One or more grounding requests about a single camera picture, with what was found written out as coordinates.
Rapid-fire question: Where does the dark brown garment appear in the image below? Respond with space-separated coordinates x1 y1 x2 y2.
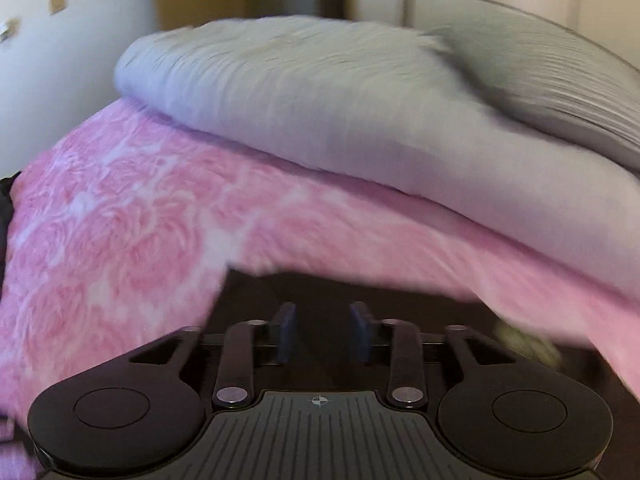
206 270 639 479

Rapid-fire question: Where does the pink floral blanket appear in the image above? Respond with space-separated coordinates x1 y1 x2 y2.
1 100 639 479

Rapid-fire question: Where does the lilac folded duvet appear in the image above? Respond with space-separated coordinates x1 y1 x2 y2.
114 16 639 296

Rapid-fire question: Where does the grey striped pillow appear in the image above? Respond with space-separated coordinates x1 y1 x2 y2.
430 12 639 171

